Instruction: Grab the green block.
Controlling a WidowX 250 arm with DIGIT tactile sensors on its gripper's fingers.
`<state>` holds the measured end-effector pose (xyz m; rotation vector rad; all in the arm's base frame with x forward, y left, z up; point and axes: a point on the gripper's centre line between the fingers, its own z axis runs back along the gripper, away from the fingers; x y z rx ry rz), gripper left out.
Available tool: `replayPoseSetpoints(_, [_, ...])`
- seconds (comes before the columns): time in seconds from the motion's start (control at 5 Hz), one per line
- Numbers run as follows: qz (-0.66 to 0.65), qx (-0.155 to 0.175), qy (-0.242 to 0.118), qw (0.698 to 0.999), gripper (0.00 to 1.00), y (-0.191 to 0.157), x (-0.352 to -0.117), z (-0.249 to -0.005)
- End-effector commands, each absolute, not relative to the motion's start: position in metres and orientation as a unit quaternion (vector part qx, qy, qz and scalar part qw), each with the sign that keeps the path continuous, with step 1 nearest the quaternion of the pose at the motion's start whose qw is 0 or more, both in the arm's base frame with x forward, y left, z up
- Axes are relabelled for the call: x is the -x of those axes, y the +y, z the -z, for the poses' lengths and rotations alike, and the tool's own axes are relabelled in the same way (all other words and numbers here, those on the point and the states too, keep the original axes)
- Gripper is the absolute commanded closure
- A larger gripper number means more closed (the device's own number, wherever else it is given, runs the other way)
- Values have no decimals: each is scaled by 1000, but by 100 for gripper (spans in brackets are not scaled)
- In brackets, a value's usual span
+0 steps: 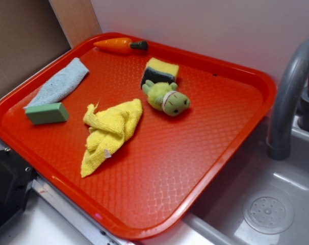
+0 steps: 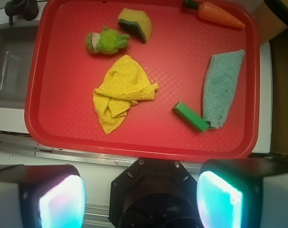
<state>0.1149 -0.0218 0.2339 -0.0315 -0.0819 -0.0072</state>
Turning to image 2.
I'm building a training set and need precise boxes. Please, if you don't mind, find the blue-grey folded cloth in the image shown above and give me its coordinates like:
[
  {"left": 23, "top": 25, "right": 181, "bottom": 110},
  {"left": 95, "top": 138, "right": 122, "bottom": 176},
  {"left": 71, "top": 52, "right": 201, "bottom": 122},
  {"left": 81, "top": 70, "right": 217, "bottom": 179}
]
[{"left": 202, "top": 49, "right": 245, "bottom": 129}]

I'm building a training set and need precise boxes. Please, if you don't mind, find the red plastic tray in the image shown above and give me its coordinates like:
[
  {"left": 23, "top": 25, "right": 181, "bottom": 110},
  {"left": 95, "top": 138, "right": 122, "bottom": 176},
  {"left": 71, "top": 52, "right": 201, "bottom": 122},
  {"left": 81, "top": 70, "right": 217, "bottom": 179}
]
[{"left": 25, "top": 0, "right": 260, "bottom": 162}]

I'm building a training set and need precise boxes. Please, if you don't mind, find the yellow green sponge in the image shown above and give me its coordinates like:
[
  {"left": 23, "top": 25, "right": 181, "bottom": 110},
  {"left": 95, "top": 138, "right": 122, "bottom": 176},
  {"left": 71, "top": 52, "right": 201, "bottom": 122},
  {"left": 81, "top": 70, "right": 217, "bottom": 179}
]
[{"left": 117, "top": 8, "right": 152, "bottom": 43}]

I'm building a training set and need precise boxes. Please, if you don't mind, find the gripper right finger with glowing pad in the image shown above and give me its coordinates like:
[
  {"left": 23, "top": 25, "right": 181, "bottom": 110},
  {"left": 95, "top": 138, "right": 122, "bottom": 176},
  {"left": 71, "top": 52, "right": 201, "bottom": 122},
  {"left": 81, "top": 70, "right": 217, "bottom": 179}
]
[{"left": 196, "top": 158, "right": 288, "bottom": 228}]

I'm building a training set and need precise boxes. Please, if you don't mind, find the yellow crumpled cloth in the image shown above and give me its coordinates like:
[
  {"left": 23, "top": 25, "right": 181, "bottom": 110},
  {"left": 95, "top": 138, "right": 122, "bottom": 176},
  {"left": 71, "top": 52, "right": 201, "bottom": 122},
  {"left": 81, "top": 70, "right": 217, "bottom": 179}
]
[{"left": 93, "top": 55, "right": 159, "bottom": 134}]

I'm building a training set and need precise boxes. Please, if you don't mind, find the green rectangular block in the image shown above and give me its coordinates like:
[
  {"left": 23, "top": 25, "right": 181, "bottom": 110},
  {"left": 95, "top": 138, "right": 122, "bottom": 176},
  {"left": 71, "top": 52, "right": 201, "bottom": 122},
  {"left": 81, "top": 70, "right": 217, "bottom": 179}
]
[{"left": 172, "top": 101, "right": 210, "bottom": 132}]

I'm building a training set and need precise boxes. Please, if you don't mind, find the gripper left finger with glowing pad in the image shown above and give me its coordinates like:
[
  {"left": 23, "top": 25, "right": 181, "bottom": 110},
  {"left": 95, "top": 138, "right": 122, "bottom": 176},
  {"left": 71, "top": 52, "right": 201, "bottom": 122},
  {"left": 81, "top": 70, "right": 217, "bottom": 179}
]
[{"left": 0, "top": 164, "right": 86, "bottom": 228}]

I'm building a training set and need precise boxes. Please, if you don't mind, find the orange toy carrot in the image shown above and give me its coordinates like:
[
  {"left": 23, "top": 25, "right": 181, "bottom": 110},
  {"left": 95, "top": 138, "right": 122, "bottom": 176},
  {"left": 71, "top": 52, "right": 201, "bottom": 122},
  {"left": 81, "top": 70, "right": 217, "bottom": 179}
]
[{"left": 182, "top": 0, "right": 246, "bottom": 29}]

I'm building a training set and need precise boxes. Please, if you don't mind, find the green plush toy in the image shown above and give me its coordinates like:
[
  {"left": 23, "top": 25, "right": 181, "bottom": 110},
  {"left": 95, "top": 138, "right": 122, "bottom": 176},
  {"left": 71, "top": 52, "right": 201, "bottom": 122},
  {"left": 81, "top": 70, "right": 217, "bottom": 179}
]
[{"left": 85, "top": 26, "right": 130, "bottom": 55}]

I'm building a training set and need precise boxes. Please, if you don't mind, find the grey toy sink basin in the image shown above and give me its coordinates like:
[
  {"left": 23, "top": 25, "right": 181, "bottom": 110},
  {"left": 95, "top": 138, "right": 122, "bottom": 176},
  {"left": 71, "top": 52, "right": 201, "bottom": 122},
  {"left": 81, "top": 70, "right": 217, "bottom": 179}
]
[{"left": 0, "top": 21, "right": 39, "bottom": 109}]

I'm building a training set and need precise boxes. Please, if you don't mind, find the black toy faucet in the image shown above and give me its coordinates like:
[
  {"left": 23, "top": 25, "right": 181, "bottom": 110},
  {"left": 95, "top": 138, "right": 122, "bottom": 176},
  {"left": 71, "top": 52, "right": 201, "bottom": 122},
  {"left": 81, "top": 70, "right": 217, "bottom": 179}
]
[{"left": 4, "top": 0, "right": 39, "bottom": 26}]

